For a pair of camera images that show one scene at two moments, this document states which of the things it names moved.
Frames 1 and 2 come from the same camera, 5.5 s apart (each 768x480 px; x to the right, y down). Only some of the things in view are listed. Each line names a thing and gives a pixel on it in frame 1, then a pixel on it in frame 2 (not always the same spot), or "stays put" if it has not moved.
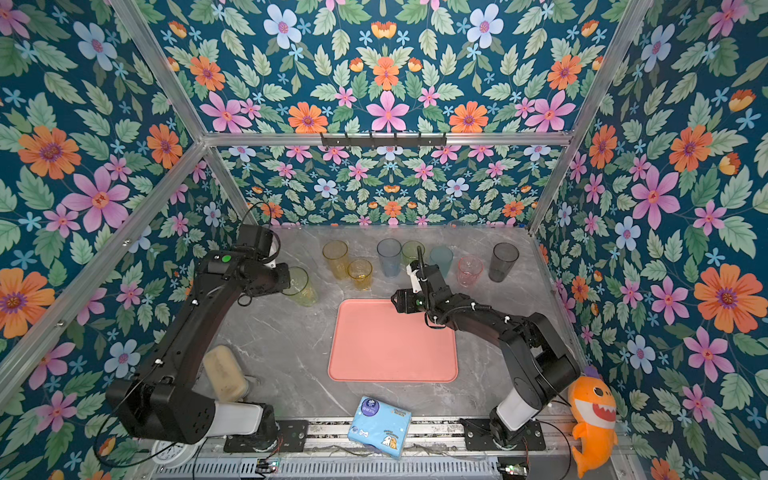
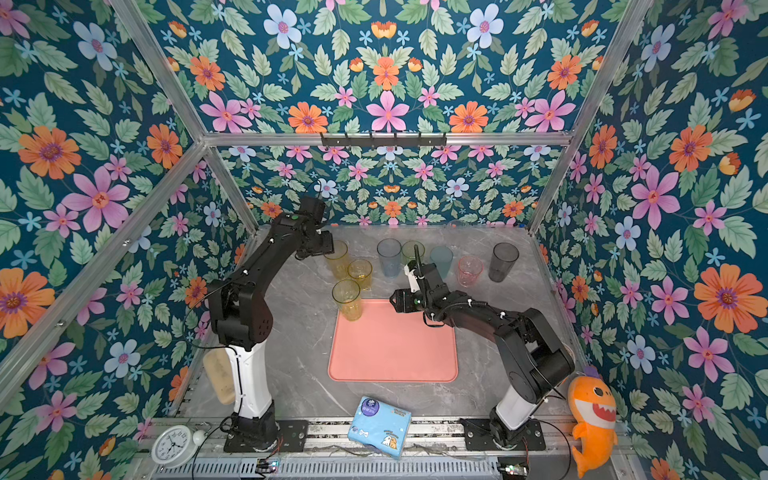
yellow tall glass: (336, 251) stays put
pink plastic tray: (369, 341) stays put
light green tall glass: (300, 289) → (347, 292)
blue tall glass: (389, 249) stays put
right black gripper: (405, 298) stays put
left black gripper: (283, 281) → (326, 237)
